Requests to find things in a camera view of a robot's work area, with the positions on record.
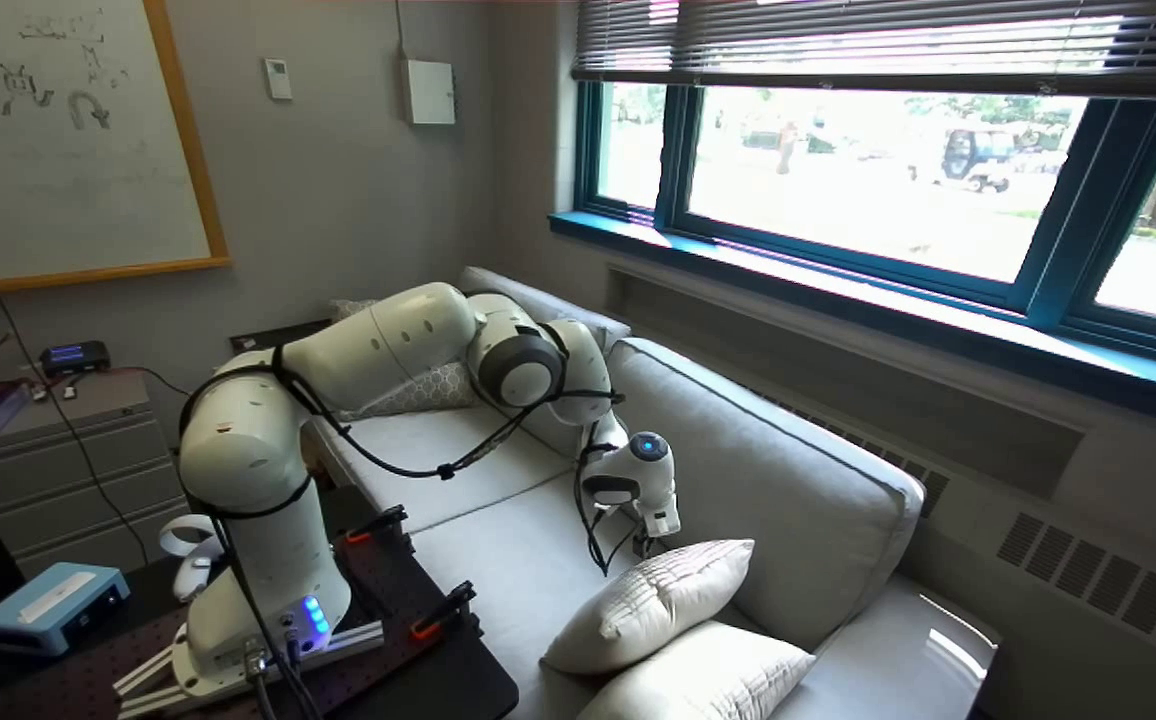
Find wide teal framed window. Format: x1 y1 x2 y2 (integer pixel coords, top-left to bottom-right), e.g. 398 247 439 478
550 72 1156 403

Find light blue box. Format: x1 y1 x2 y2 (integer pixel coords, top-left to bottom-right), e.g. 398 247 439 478
0 554 135 660

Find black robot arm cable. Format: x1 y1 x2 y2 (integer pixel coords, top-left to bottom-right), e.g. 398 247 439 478
174 336 642 720

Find white wall thermostat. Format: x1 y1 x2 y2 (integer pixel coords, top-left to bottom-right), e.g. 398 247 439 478
259 50 296 108

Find white wall box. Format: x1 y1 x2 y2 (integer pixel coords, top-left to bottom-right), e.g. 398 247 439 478
399 50 462 133

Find wood framed whiteboard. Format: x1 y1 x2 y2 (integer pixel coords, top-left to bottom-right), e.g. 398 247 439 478
0 0 235 304

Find small black device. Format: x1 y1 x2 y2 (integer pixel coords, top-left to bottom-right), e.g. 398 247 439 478
37 336 116 378

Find radiator vent grille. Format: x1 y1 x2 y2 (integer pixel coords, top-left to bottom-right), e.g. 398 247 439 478
994 507 1156 672

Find dark window blinds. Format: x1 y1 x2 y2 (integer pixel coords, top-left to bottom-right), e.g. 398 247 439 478
574 0 1156 99

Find black robot table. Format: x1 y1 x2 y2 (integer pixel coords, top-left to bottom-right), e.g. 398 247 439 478
0 517 524 720

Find grey fabric sofa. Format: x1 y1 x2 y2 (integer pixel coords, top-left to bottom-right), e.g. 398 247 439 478
287 261 1009 720

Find grey drawer cabinet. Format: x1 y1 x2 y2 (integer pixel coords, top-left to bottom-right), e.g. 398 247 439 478
0 362 194 576

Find white VR controller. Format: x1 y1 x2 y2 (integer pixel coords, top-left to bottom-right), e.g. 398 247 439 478
151 513 235 604

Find plain cream pillow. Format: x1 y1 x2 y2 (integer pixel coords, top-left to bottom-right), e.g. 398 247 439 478
541 537 761 680
574 619 822 720

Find red black clamp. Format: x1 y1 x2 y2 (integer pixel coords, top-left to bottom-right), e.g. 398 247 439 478
333 501 412 551
408 576 482 645

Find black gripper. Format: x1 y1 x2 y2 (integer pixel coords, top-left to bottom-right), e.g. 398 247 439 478
609 513 667 566

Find silver robot mounting plate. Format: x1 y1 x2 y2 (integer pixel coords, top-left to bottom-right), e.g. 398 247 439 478
109 615 392 711

